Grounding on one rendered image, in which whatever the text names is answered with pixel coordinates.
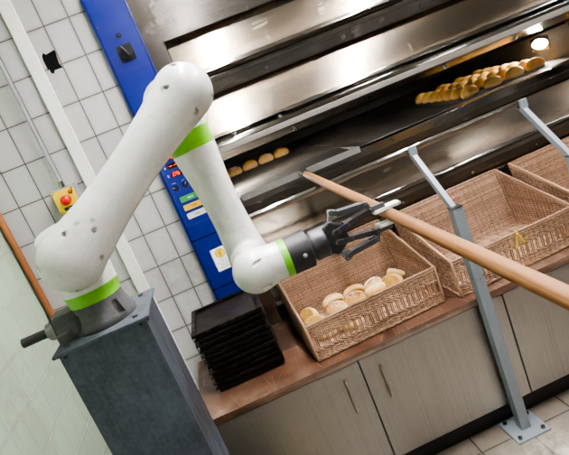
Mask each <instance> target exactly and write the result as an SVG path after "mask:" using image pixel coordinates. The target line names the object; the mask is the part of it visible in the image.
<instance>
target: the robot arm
mask: <svg viewBox="0 0 569 455"><path fill-rule="evenodd" d="M212 100H213V87H212V84H211V81H210V78H209V76H208V75H207V74H206V72H205V71H204V70H202V69H201V68H200V67H199V66H197V65H195V64H193V63H190V62H187V61H176V62H173V63H170V64H168V65H166V66H165V67H163V68H162V69H161V70H160V71H159V72H158V74H157V75H156V77H155V79H154V80H153V81H152V82H151V83H150V84H149V85H148V87H147V88H146V91H145V93H144V99H143V104H142V105H141V106H140V108H139V110H138V112H137V113H136V115H135V118H134V119H133V121H132V123H131V125H130V126H129V127H128V129H127V130H126V132H125V134H124V136H123V137H122V139H121V140H120V142H119V144H118V145H117V147H116V149H115V150H114V152H113V153H112V154H111V155H110V157H109V158H108V160H107V161H106V163H105V164H104V166H103V167H102V169H101V170H100V171H99V173H98V174H97V176H96V177H95V178H94V180H93V181H92V182H91V183H90V185H89V186H88V187H87V188H86V190H85V191H84V192H83V193H82V195H81V196H80V197H79V199H78V200H77V201H76V202H75V203H74V205H73V206H72V207H71V208H70V210H69V211H68V212H67V213H66V214H65V215H64V217H63V218H62V219H61V220H60V221H59V222H58V223H56V224H54V225H52V226H50V227H48V228H46V229H45V230H44V231H43V232H42V233H41V234H40V235H39V236H38V237H37V238H35V241H34V247H35V250H36V255H35V265H36V269H37V272H38V274H39V276H40V277H41V278H42V280H43V281H44V282H45V283H46V284H48V285H49V286H50V287H51V288H53V289H55V290H58V292H59V294H60V296H61V298H62V299H63V301H64V302H65V303H66V304H67V305H68V306H67V307H65V308H63V309H60V310H58V311H56V312H55V313H54V314H53V315H52V317H51V319H50V322H48V323H47V324H45V326H44V330H41V331H38V332H36V333H34V334H32V335H30V336H28V337H26V338H23V339H21V340H20V343H21V345H22V347H23V348H27V347H29V346H31V345H33V344H35V343H38V342H40V341H42V340H44V339H50V340H55V339H57V340H58V341H59V343H60V345H63V344H65V343H68V342H70V341H71V340H72V339H74V338H76V337H77V336H78V337H86V336H89V335H92V334H95V333H98V332H100V331H102V330H105V329H107V328H109V327H111V326H113V325H115V324H117V323H118V322H120V321H121V320H123V319H124V318H126V317H127V316H128V315H129V314H131V313H132V312H133V311H134V310H135V308H136V306H137V304H136V302H135V299H133V298H132V297H130V296H129V295H128V294H126V293H125V291H124V290H123V289H122V287H121V285H120V283H119V281H118V278H117V272H116V270H115V268H114V266H113V265H112V263H111V261H110V259H109V258H110V257H111V255H112V253H113V251H114V249H115V247H116V245H117V242H118V240H119V238H120V237H121V235H122V233H123V231H124V230H125V228H126V225H127V223H128V221H129V220H130V218H131V217H132V215H133V214H134V212H135V210H136V208H137V206H138V205H139V203H140V201H141V200H142V198H143V196H144V195H145V194H146V192H147V191H148V189H149V187H150V186H151V184H152V183H153V181H154V179H155V178H156V176H157V175H158V174H159V172H160V171H161V169H162V168H163V167H164V166H165V164H166V163H167V161H168V160H169V159H170V157H172V158H173V159H174V161H175V163H176V164H177V166H178V167H179V169H180V170H181V172H182V174H183V175H184V176H185V178H186V179H187V181H188V182H189V184H190V185H191V187H192V188H193V190H194V191H195V193H196V194H197V196H198V198H199V199H200V201H201V203H202V205H203V207H204V208H205V209H206V211H207V213H208V215H209V217H210V220H211V222H212V224H213V226H214V227H215V229H216V231H217V233H218V235H219V238H220V241H221V243H222V245H223V247H224V249H225V252H226V254H227V257H228V259H229V262H230V265H231V267H232V275H233V279H234V281H235V283H236V285H237V286H238V287H239V288H240V289H241V290H243V291H244V292H246V293H252V294H260V293H265V292H266V291H268V290H270V289H271V288H272V287H274V286H275V285H276V284H278V283H280V282H282V281H283V280H285V279H287V278H289V277H291V276H293V275H296V274H299V273H301V272H303V271H305V270H308V269H310V268H312V267H315V266H316V265H317V260H322V259H323V258H326V257H328V256H330V255H334V254H337V255H338V254H341V255H342V256H343V258H344V259H345V260H347V261H349V260H350V259H351V258H352V257H353V256H354V255H355V254H357V253H359V252H361V251H363V250H364V249H366V248H368V247H370V246H373V245H375V244H376V243H377V242H379V241H380V233H381V232H383V231H386V230H388V229H391V228H392V224H393V223H394V222H392V221H390V220H388V219H385V220H383V221H381V222H378V223H377V224H375V226H376V227H373V228H370V229H366V230H362V231H359V232H356V233H352V234H347V228H349V227H350V226H352V225H353V224H355V223H356V222H358V221H360V220H361V219H363V218H365V217H366V216H368V215H369V214H371V213H372V214H374V215H377V214H378V213H380V212H383V211H385V210H387V209H391V208H393V207H395V206H397V205H399V204H401V201H400V200H392V201H390V202H388V203H386V204H385V203H384V202H379V203H376V204H374V205H372V206H369V204H368V203H367V202H365V201H361V202H358V203H355V204H351V205H349V206H346V207H343V208H340V209H327V210H326V213H327V221H325V222H324V223H323V224H322V225H321V226H319V227H316V228H314V229H311V230H309V231H307V233H306V235H305V233H304V232H303V231H302V230H300V231H297V232H295V233H293V234H291V235H289V236H287V237H283V238H281V239H278V240H276V241H274V242H272V243H269V244H266V242H265V241H264V239H263V238H262V237H261V236H260V234H259V233H258V231H257V229H256V227H255V226H254V224H253V222H252V221H251V219H250V217H249V215H248V214H247V212H246V210H245V208H244V206H243V205H242V203H241V201H240V199H239V197H238V195H237V193H236V190H235V188H234V186H233V184H232V182H231V180H230V178H229V175H228V172H227V170H226V167H225V165H224V162H223V160H222V158H221V155H220V153H219V148H218V147H217V144H216V142H215V139H214V137H213V135H212V132H211V131H210V127H209V125H208V123H207V120H206V118H205V115H206V113H207V112H208V111H209V109H210V106H211V104H212ZM359 209H363V210H361V211H360V212H358V213H356V214H355V215H353V216H351V217H350V218H347V219H346V220H343V221H342V222H341V223H338V222H334V221H332V220H333V219H335V218H337V216H341V215H344V214H347V213H351V212H353V211H356V210H359ZM371 236H372V237H371ZM364 237H370V238H368V239H366V240H364V241H362V242H360V243H359V244H357V245H355V246H353V247H351V248H350V249H349V250H348V249H346V250H344V251H343V249H344V248H345V246H346V245H347V244H348V243H349V242H353V241H355V240H358V239H362V238H364ZM316 259H317V260H316Z"/></svg>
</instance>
